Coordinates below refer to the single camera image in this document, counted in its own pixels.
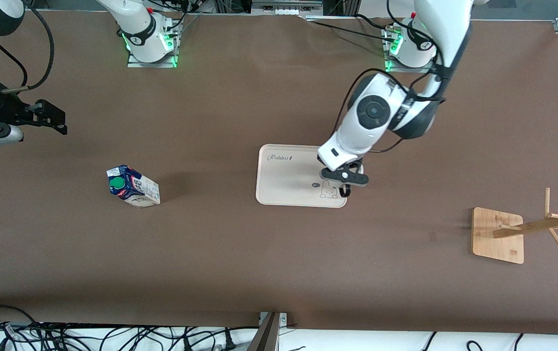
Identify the blue milk carton green cap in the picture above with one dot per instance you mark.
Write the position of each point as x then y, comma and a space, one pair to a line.
135, 187

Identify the metal table edge bracket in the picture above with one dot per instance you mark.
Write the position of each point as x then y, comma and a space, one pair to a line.
266, 336

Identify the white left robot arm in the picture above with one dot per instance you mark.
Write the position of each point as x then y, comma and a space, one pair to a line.
371, 112

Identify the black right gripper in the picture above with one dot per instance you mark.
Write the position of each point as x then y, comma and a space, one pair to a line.
2, 110

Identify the wooden cup rack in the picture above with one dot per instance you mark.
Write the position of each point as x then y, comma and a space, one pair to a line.
495, 243

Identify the beige rabbit print tray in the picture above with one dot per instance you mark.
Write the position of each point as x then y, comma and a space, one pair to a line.
283, 180

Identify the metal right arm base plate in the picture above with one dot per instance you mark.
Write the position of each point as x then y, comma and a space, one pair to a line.
162, 64

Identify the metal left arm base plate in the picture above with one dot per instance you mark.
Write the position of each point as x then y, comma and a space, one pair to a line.
430, 69

